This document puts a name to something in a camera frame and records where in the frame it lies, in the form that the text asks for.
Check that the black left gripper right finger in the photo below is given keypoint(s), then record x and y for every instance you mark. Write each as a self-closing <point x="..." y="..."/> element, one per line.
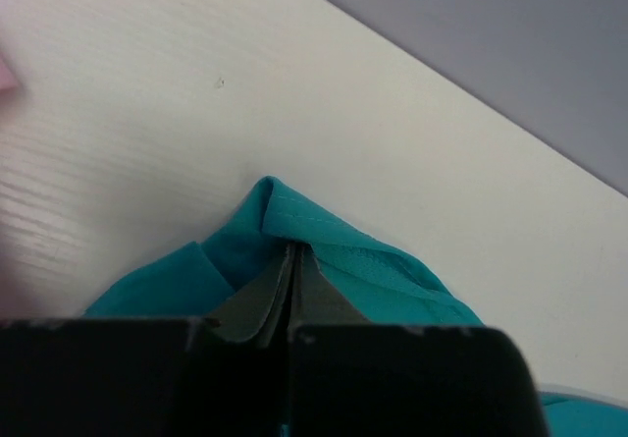
<point x="318" y="380"/>

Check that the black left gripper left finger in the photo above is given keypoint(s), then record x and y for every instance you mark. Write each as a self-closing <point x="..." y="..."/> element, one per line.
<point x="250" y="348"/>

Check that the teal t shirt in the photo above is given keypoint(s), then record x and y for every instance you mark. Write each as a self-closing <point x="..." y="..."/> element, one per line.
<point x="424" y="364"/>

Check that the folded pink t shirt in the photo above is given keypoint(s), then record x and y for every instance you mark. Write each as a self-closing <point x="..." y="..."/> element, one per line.
<point x="8" y="80"/>

